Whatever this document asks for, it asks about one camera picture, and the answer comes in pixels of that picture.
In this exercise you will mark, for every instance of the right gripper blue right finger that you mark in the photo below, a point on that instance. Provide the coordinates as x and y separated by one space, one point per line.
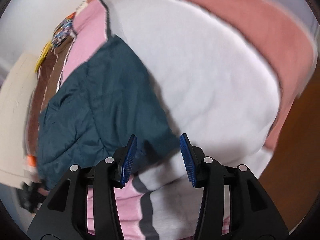
188 158

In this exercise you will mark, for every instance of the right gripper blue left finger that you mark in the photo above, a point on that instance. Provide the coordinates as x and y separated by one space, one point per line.
127 157

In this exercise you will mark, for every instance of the teal quilted puffer jacket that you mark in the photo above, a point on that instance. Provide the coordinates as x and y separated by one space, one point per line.
97 109

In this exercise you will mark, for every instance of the orange white plastic packet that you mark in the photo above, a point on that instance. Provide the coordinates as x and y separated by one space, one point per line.
30 163

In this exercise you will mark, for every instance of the striped fleece bed blanket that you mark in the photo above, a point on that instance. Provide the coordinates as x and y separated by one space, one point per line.
226 73

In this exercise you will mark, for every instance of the white padded headboard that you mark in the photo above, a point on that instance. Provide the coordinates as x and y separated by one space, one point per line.
16 93

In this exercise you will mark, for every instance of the yellow cloth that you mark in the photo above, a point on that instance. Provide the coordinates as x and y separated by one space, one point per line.
42 55

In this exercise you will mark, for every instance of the colourful patterned pillow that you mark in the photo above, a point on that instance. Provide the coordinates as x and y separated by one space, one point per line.
62 31

